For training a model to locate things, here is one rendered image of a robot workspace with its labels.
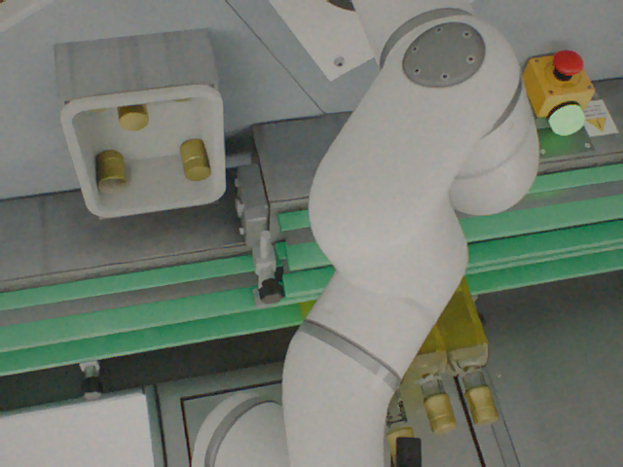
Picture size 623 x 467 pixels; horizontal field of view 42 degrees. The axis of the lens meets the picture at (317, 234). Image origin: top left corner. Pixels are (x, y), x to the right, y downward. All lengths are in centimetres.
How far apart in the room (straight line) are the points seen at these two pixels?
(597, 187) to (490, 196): 53
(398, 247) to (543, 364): 84
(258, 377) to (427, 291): 66
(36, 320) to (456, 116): 70
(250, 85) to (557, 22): 40
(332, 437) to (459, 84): 25
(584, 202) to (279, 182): 41
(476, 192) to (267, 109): 50
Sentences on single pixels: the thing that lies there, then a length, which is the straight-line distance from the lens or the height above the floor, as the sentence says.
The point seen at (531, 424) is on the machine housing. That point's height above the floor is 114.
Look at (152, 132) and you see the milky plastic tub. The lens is 106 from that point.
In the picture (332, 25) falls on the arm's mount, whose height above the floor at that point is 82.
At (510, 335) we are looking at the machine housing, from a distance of 135.
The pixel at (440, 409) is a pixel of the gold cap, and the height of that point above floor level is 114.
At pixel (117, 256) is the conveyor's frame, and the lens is 111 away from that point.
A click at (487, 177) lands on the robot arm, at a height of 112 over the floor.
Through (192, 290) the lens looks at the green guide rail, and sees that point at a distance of 109.
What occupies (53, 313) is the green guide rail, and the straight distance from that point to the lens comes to 111.
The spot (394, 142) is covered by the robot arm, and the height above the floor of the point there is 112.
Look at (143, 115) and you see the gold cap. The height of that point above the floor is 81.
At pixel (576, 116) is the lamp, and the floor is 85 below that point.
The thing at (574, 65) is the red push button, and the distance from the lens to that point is 112.
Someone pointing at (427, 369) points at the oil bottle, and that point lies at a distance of 109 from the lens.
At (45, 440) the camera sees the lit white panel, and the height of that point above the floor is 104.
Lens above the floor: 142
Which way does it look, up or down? 29 degrees down
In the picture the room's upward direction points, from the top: 166 degrees clockwise
